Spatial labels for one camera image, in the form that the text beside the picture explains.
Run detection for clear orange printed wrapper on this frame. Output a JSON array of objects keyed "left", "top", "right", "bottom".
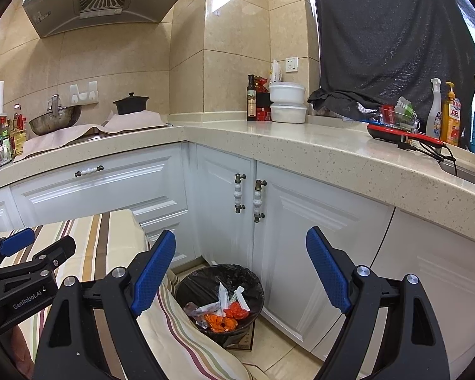
[{"left": 183, "top": 302, "right": 224, "bottom": 330}]

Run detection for orange plastic bag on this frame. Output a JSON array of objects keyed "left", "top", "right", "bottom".
[{"left": 204, "top": 314, "right": 238, "bottom": 334}]

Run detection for red plastic bag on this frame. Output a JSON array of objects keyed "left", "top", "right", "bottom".
[{"left": 224, "top": 301, "right": 250, "bottom": 321}]

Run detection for white squeezed tube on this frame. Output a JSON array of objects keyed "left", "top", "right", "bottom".
[{"left": 217, "top": 283, "right": 230, "bottom": 317}]

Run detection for blue white toothpaste tube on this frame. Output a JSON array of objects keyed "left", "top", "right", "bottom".
[{"left": 230, "top": 286, "right": 250, "bottom": 311}]

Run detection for black trash bin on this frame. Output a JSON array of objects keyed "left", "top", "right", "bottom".
[{"left": 175, "top": 264, "right": 265, "bottom": 348}]

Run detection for person's left hand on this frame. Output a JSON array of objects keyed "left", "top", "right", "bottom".
[{"left": 11, "top": 326, "right": 34, "bottom": 379}]

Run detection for steel wok pan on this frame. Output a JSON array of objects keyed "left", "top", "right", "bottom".
[{"left": 29, "top": 94, "right": 82, "bottom": 136}]

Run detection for beige stove cover cloth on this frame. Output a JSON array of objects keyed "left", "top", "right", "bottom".
[{"left": 13, "top": 111, "right": 166, "bottom": 162}]

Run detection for black lidded pot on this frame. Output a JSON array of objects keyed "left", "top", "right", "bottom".
[{"left": 114, "top": 92, "right": 149, "bottom": 115}]

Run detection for red black appliance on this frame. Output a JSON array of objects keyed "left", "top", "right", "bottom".
[{"left": 366, "top": 123, "right": 445, "bottom": 149}]

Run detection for white spray bottle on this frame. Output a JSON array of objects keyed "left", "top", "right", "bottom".
[{"left": 426, "top": 78, "right": 442, "bottom": 140}]

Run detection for yellow dish soap bottle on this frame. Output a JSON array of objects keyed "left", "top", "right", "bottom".
[{"left": 441, "top": 81, "right": 462, "bottom": 146}]

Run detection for dark oil bottle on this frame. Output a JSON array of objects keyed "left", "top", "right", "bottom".
[{"left": 247, "top": 75, "right": 257, "bottom": 121}]

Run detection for steel range hood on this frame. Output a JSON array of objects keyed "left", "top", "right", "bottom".
[{"left": 22, "top": 0, "right": 178, "bottom": 38}]

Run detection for white stacked bowls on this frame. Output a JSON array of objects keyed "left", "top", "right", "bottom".
[{"left": 269, "top": 81, "right": 308, "bottom": 124}]

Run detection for black hanging cloth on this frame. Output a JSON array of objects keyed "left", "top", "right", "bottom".
[{"left": 308, "top": 0, "right": 475, "bottom": 125}]

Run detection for drawer handle centre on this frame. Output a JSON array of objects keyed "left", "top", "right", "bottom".
[{"left": 74, "top": 165, "right": 105, "bottom": 178}]

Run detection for cabinet door handle left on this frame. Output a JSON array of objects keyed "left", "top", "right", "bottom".
[{"left": 233, "top": 173, "right": 246, "bottom": 214}]

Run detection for cabinet door handle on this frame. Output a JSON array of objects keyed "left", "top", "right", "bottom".
[
  {"left": 233, "top": 173, "right": 246, "bottom": 214},
  {"left": 252, "top": 179, "right": 267, "bottom": 223}
]

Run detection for cabinet door handle right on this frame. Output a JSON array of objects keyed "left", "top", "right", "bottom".
[{"left": 252, "top": 179, "right": 267, "bottom": 223}]

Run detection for white wall socket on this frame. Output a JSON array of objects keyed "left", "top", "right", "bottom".
[{"left": 285, "top": 57, "right": 299, "bottom": 73}]

